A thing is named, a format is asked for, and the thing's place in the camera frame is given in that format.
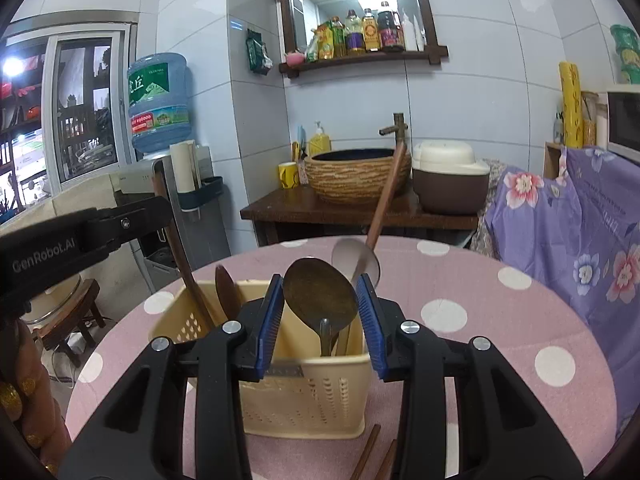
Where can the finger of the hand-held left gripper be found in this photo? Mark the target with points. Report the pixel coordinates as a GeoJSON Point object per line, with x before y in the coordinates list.
{"type": "Point", "coordinates": [135, 222]}

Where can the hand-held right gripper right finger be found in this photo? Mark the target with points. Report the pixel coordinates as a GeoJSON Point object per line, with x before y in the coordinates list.
{"type": "Point", "coordinates": [372, 330]}

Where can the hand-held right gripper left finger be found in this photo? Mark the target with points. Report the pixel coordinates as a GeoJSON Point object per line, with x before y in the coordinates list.
{"type": "Point", "coordinates": [267, 330]}

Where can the dark wooden spoon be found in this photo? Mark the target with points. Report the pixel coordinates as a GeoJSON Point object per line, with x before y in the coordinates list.
{"type": "Point", "coordinates": [227, 292]}

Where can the cream plastic utensil holder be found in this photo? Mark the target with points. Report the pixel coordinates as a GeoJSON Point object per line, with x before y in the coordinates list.
{"type": "Point", "coordinates": [300, 400]}

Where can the dark brown wooden chopstick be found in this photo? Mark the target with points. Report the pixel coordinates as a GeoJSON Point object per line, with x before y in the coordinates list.
{"type": "Point", "coordinates": [367, 452]}
{"type": "Point", "coordinates": [192, 280]}
{"type": "Point", "coordinates": [387, 462]}

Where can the cream electric pot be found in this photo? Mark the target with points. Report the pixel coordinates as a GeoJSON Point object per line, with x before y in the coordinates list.
{"type": "Point", "coordinates": [55, 305]}

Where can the small dark wooden stool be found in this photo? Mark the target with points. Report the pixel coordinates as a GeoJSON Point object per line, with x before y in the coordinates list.
{"type": "Point", "coordinates": [70, 325]}

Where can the paper towel roll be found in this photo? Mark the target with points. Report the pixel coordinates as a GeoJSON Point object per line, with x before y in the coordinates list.
{"type": "Point", "coordinates": [185, 167]}

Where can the grey water dispenser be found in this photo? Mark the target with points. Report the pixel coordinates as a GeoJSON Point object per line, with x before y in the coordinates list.
{"type": "Point", "coordinates": [210, 230]}

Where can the pink polka dot tablecloth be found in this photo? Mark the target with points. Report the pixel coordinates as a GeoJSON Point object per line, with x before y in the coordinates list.
{"type": "Point", "coordinates": [475, 360]}

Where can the blue water jug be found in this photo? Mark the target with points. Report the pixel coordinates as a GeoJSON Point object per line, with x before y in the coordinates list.
{"type": "Point", "coordinates": [160, 105]}

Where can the dark wooden cabinet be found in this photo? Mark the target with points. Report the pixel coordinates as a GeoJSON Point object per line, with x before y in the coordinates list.
{"type": "Point", "coordinates": [310, 215]}

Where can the aluminium sliding window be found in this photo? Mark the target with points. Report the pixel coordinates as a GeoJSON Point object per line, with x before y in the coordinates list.
{"type": "Point", "coordinates": [75, 110]}

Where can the woven pattern wash basin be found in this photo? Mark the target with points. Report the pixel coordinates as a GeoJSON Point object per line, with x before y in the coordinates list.
{"type": "Point", "coordinates": [350, 177]}

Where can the yellow mug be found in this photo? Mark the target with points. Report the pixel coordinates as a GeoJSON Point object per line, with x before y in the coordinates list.
{"type": "Point", "coordinates": [287, 176]}

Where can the white and brown rice cooker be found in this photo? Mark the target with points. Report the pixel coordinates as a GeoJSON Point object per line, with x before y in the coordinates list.
{"type": "Point", "coordinates": [450, 180]}

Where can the yellow soap pump bottle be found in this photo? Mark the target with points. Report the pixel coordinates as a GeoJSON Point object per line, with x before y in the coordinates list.
{"type": "Point", "coordinates": [320, 142]}

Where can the green hanging packet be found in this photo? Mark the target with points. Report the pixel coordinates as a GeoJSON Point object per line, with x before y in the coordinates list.
{"type": "Point", "coordinates": [257, 52]}

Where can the purple floral cloth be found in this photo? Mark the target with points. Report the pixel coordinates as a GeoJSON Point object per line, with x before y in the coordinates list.
{"type": "Point", "coordinates": [565, 240]}

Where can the pink small bowl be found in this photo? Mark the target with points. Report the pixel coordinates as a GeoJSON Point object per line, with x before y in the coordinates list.
{"type": "Point", "coordinates": [294, 59]}

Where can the light wooden box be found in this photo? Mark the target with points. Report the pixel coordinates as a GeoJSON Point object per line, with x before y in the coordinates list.
{"type": "Point", "coordinates": [552, 160]}

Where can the yellow seasoning pack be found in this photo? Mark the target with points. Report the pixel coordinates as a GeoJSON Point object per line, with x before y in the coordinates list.
{"type": "Point", "coordinates": [325, 42]}

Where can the wooden framed mirror shelf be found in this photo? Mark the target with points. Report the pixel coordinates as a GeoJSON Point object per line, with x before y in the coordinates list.
{"type": "Point", "coordinates": [360, 59]}

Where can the green oil bottle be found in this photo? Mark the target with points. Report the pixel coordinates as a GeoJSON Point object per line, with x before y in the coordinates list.
{"type": "Point", "coordinates": [338, 37]}

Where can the purple label bottle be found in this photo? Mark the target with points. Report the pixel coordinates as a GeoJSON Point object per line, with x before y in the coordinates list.
{"type": "Point", "coordinates": [355, 35]}

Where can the orange label oil bottle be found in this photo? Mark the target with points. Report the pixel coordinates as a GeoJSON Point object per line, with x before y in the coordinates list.
{"type": "Point", "coordinates": [370, 32]}

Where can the white squeeze bottle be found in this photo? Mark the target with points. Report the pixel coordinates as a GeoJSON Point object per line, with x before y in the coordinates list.
{"type": "Point", "coordinates": [409, 32]}

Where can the yellow wrapped roll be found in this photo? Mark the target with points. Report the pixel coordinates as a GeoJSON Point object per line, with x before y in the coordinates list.
{"type": "Point", "coordinates": [571, 105]}

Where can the dark soy sauce bottle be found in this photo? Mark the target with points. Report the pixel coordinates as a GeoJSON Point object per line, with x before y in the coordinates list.
{"type": "Point", "coordinates": [390, 30]}

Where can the glass jar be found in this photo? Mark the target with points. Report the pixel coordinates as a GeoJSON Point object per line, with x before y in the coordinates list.
{"type": "Point", "coordinates": [590, 122]}

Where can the white microwave oven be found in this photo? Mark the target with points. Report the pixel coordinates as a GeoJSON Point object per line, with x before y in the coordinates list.
{"type": "Point", "coordinates": [625, 125]}

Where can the blue white wall holder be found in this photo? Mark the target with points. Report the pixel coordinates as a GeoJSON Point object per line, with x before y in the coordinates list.
{"type": "Point", "coordinates": [202, 195]}

